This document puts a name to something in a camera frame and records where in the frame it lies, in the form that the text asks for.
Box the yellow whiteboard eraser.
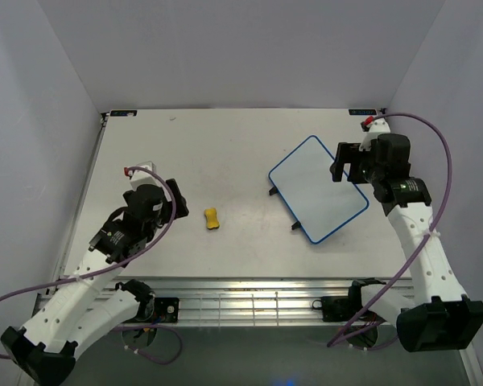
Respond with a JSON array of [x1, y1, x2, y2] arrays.
[[204, 207, 220, 230]]

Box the blue framed small whiteboard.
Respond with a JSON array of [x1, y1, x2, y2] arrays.
[[268, 135, 369, 244]]

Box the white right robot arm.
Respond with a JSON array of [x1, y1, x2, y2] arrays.
[[330, 133, 483, 352]]

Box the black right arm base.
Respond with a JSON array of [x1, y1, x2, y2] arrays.
[[312, 296, 362, 322]]

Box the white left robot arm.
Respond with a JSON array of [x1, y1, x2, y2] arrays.
[[0, 173, 188, 385]]

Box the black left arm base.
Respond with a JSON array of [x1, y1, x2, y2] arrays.
[[145, 298, 180, 323]]

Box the blue label sticker right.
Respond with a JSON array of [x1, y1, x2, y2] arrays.
[[348, 109, 378, 117]]

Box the blue label sticker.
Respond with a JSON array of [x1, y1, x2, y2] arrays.
[[109, 109, 138, 117], [348, 109, 378, 117]]

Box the blue label sticker left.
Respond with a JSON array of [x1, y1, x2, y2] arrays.
[[109, 109, 138, 117]]

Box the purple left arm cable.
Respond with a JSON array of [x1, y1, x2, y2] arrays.
[[0, 165, 184, 366]]

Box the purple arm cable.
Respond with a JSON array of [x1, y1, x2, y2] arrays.
[[0, 165, 184, 366], [303, 113, 453, 352]]

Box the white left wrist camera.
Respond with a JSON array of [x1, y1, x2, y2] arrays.
[[124, 161, 157, 191]]

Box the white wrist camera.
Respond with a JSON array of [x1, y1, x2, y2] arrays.
[[359, 116, 390, 151], [124, 161, 157, 191]]

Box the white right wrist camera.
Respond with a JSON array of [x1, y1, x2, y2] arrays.
[[359, 116, 390, 151]]

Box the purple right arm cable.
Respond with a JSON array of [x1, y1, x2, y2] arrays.
[[303, 113, 453, 352]]

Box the aluminium table frame rails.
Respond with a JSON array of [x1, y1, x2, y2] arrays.
[[30, 277, 468, 329]]

